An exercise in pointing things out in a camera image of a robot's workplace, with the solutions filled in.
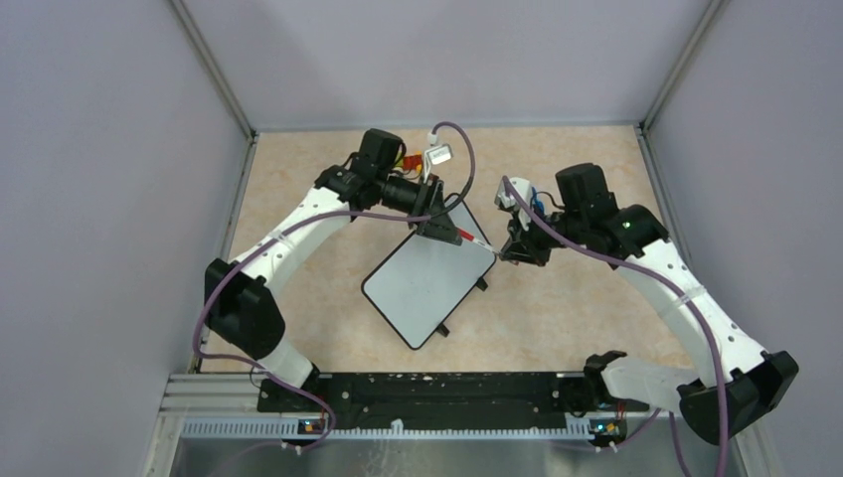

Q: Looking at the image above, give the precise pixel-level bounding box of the grey slotted cable duct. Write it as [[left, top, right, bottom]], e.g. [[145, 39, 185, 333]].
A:
[[181, 417, 594, 440]]

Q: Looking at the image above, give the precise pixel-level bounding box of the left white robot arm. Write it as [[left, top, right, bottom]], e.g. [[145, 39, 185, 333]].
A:
[[199, 128, 461, 411]]

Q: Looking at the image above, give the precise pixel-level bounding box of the small whiteboard with stand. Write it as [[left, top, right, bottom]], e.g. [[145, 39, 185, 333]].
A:
[[361, 233, 497, 350]]

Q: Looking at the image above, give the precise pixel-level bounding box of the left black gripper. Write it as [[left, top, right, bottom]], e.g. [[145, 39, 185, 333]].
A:
[[376, 171, 462, 245]]

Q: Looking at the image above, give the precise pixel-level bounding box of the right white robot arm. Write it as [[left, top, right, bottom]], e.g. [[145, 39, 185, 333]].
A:
[[495, 163, 799, 445]]

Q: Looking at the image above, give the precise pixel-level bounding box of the red capped whiteboard marker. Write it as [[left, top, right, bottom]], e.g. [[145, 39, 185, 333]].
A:
[[457, 229, 500, 256]]

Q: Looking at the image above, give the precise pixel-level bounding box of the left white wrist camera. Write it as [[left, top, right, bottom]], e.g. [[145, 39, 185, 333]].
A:
[[421, 132, 453, 182]]

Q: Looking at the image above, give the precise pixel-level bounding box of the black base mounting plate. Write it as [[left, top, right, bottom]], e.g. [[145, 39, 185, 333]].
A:
[[256, 372, 610, 414]]

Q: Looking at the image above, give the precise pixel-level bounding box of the red green toy train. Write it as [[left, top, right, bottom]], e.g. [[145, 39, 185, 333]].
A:
[[396, 153, 423, 174]]

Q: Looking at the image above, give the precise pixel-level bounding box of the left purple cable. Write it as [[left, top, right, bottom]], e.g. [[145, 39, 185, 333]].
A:
[[191, 120, 477, 454]]

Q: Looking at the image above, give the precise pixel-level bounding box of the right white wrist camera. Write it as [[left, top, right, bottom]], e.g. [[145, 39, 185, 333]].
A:
[[494, 176, 533, 212]]

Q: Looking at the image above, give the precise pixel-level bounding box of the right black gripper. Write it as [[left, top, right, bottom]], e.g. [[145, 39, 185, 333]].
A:
[[500, 200, 587, 268]]

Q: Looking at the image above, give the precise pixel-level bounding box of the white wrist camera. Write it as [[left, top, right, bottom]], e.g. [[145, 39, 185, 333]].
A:
[[421, 132, 453, 182], [494, 176, 533, 212]]

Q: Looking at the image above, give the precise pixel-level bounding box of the blue toy car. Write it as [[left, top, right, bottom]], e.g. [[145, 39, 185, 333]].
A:
[[531, 189, 545, 217]]

